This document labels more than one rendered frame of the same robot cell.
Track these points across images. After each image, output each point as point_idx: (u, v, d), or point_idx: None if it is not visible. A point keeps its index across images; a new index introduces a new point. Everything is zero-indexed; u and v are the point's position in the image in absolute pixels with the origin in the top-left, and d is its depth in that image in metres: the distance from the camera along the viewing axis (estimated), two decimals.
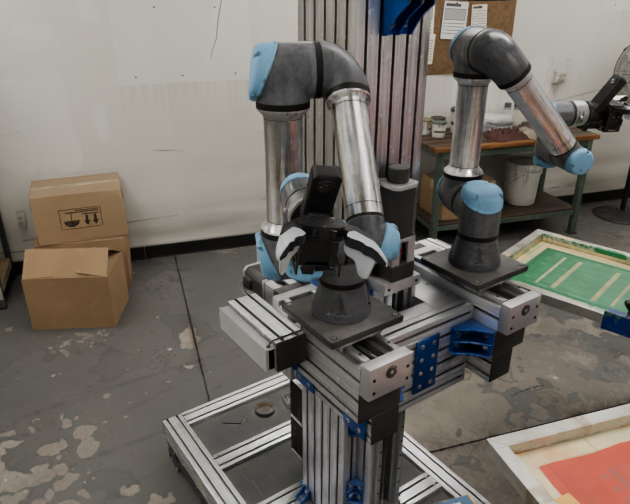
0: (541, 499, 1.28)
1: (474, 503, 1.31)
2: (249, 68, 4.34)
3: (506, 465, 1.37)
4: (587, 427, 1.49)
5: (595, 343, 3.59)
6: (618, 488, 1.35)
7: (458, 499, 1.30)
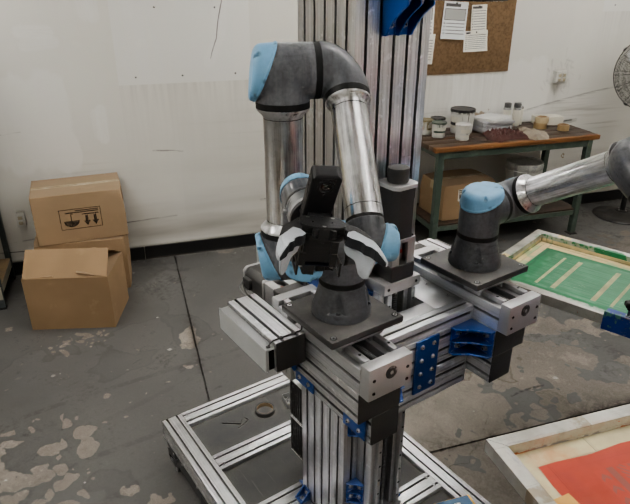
0: (541, 499, 1.28)
1: None
2: (249, 68, 4.34)
3: (506, 465, 1.37)
4: (587, 427, 1.49)
5: (595, 343, 3.59)
6: (618, 488, 1.35)
7: (458, 499, 1.30)
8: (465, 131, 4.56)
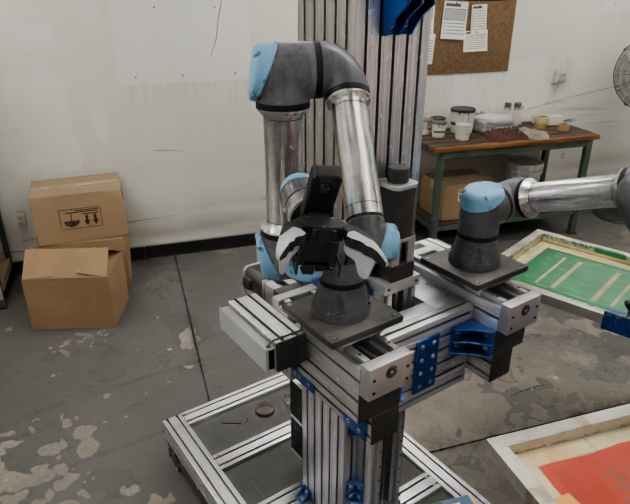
0: (541, 499, 1.28)
1: (474, 503, 1.31)
2: (249, 68, 4.34)
3: (506, 465, 1.37)
4: (587, 427, 1.49)
5: (595, 343, 3.59)
6: (618, 488, 1.35)
7: (458, 499, 1.30)
8: (465, 131, 4.56)
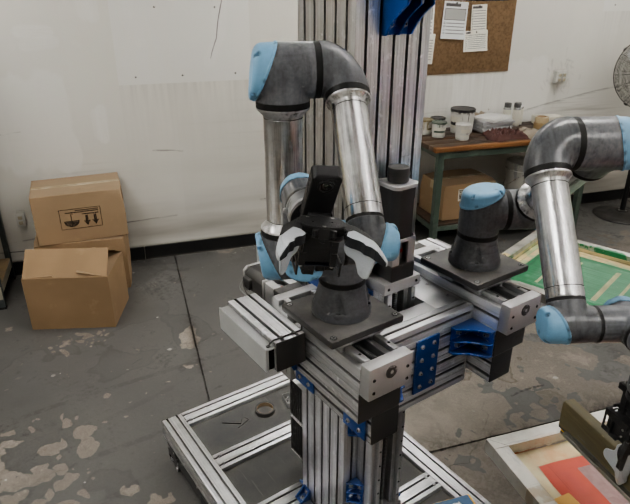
0: (541, 499, 1.28)
1: (474, 503, 1.31)
2: (249, 68, 4.34)
3: (506, 465, 1.37)
4: None
5: (595, 343, 3.59)
6: None
7: (458, 499, 1.30)
8: (465, 131, 4.56)
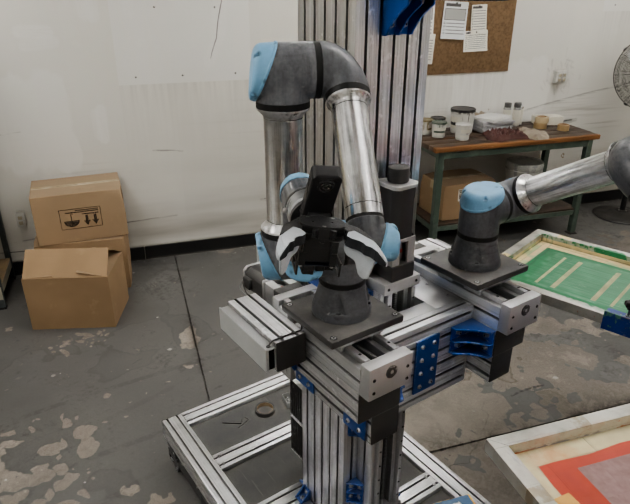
0: (541, 499, 1.28)
1: (474, 503, 1.31)
2: (249, 68, 4.34)
3: (506, 465, 1.37)
4: (587, 427, 1.49)
5: (595, 343, 3.59)
6: None
7: (458, 499, 1.30)
8: (465, 131, 4.56)
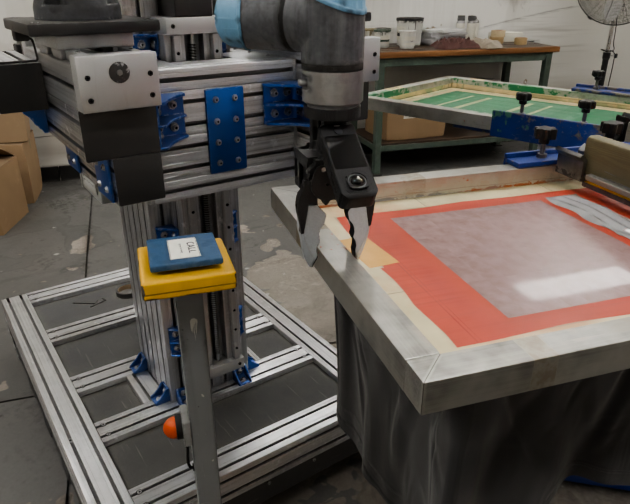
0: None
1: (221, 244, 0.90)
2: None
3: (283, 206, 0.96)
4: (419, 182, 1.08)
5: None
6: None
7: (195, 235, 0.89)
8: (409, 38, 4.15)
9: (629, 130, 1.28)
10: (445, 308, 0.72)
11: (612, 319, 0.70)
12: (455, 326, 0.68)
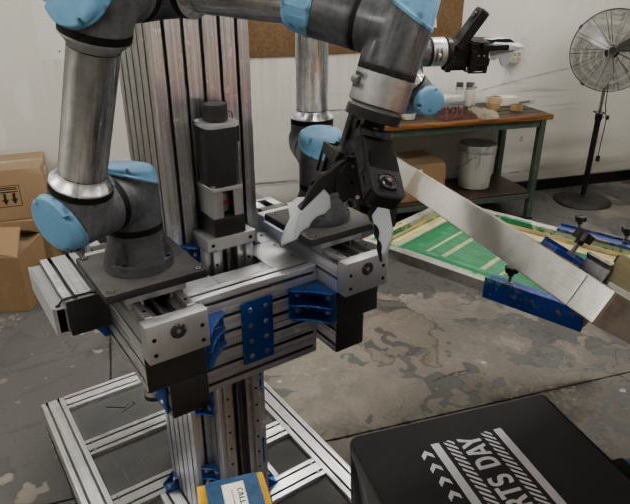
0: (432, 179, 0.90)
1: (263, 482, 1.13)
2: None
3: None
4: None
5: (532, 327, 3.41)
6: None
7: (243, 476, 1.12)
8: None
9: None
10: None
11: None
12: None
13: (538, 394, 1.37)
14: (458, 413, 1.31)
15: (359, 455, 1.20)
